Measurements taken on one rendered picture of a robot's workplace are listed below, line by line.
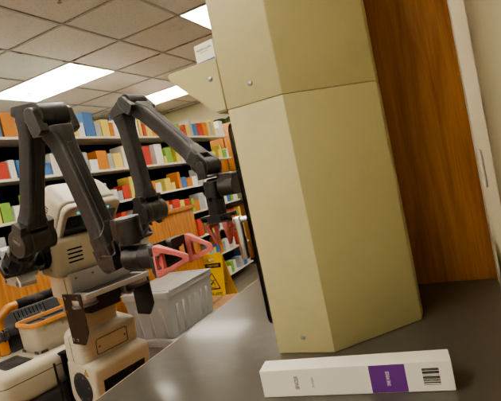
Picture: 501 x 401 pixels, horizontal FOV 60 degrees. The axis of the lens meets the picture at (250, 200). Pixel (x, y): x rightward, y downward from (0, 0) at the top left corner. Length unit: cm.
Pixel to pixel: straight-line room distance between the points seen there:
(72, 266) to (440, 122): 114
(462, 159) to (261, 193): 50
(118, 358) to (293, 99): 109
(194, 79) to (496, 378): 69
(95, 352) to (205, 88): 101
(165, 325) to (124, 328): 148
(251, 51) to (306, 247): 36
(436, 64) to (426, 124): 13
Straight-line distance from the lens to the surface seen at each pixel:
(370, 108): 87
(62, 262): 149
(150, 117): 150
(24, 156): 126
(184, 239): 103
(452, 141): 110
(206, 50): 95
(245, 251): 89
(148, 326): 320
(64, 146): 112
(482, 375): 74
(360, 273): 84
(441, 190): 111
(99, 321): 160
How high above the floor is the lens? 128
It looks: 3 degrees down
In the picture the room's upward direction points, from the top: 12 degrees counter-clockwise
